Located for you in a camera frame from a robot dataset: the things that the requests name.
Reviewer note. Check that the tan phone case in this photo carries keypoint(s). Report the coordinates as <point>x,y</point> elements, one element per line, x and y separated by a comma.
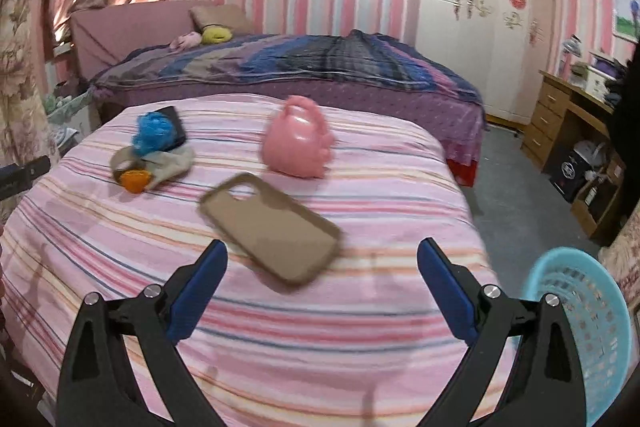
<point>285,238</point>

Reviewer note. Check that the wooden desk with drawers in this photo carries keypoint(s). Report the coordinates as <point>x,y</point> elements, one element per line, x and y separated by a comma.
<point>567,118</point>

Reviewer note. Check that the pink striped bedsheet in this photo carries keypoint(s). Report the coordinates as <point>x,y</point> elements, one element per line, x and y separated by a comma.
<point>364,344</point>

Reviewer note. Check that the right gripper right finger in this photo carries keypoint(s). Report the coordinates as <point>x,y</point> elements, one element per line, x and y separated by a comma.
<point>521,365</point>

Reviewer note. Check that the mauve bed headboard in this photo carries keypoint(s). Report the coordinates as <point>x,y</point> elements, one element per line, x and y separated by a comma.
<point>104,37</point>

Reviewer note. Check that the grey cloth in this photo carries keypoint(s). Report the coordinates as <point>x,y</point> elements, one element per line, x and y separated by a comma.
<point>165,166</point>

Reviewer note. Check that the white decorated wardrobe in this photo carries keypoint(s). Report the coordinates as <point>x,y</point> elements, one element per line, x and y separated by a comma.
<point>500,46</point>

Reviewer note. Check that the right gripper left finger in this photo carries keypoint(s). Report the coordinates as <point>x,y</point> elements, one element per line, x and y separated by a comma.
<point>121,365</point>

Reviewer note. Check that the black bag under desk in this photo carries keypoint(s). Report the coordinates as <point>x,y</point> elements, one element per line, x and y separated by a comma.
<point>569,176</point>

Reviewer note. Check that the yellow plush toy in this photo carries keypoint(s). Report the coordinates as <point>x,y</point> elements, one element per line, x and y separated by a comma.
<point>215,34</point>

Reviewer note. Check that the small framed picture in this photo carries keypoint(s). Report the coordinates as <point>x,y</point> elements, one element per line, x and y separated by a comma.
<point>626,19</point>

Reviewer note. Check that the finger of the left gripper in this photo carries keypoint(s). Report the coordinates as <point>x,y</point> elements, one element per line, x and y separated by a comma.
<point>15,179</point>

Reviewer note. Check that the purple plaid bed quilt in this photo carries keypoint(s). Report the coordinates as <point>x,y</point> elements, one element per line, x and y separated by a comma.
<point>363,60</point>

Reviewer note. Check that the pink plush toy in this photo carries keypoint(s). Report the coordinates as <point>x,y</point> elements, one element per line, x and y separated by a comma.
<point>186,42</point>

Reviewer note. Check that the black rectangular case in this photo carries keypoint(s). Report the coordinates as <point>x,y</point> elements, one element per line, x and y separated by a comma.
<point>175,124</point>

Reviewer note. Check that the light blue plastic basket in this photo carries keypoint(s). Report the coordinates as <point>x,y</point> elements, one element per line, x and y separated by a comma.
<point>598,316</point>

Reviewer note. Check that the brown pillow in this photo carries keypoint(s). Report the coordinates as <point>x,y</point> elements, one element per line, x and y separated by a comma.
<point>229,16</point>

